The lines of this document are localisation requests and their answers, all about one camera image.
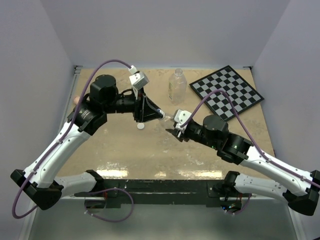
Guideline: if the large clear plastic bottle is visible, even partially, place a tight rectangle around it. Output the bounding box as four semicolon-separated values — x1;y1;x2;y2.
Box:
168;68;187;105

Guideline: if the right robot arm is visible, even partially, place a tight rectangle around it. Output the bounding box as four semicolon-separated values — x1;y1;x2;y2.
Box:
167;109;320;216

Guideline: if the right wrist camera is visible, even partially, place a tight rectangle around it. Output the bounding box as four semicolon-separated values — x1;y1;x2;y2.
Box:
173;109;192;132

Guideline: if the peach wooden handle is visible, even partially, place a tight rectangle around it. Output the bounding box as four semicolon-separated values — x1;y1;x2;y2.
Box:
73;96;80;105

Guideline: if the white bottle cap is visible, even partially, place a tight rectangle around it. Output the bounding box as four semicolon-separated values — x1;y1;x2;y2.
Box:
137;122;145;130

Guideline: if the small clear plastic bottle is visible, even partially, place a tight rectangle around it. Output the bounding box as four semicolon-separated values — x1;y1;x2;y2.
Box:
159;114;175;129

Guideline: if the black white chessboard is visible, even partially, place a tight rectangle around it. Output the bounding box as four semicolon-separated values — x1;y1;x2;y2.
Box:
189;65;265;125

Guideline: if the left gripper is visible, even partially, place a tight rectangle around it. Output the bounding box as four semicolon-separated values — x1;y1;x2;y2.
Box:
105;86;164;123

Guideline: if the black front table rail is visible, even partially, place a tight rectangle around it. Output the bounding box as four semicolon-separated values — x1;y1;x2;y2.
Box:
74;179;249;209

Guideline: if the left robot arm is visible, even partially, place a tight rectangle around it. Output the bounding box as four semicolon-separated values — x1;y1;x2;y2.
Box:
10;72;164;210

